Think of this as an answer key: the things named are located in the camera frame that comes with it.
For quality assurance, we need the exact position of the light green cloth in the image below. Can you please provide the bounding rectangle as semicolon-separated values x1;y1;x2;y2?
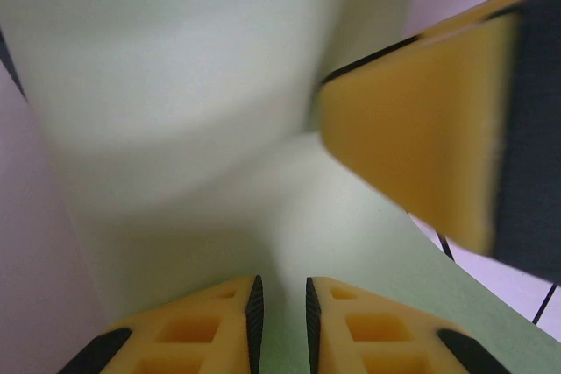
0;0;561;374

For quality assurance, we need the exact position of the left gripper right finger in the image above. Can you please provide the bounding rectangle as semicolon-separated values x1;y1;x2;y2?
305;276;512;374

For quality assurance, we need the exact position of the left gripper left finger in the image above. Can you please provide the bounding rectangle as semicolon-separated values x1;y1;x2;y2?
56;275;265;374

